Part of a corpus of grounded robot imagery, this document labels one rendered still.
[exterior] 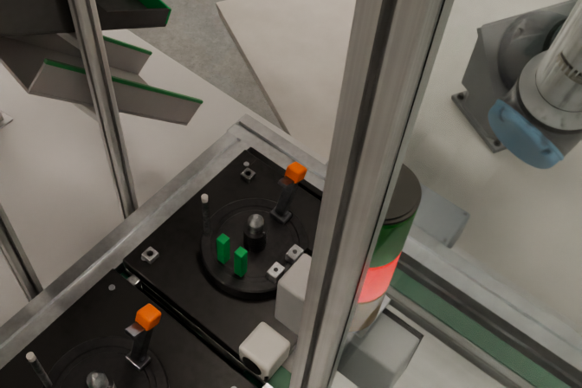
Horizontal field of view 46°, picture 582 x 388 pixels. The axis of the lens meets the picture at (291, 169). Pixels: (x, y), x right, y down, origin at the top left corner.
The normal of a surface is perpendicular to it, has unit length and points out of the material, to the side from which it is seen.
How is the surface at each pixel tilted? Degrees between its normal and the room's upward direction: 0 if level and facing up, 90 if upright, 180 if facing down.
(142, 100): 90
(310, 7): 0
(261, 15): 0
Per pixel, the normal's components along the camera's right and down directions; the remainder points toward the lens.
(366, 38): -0.62, 0.60
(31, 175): 0.06, -0.60
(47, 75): 0.66, 0.62
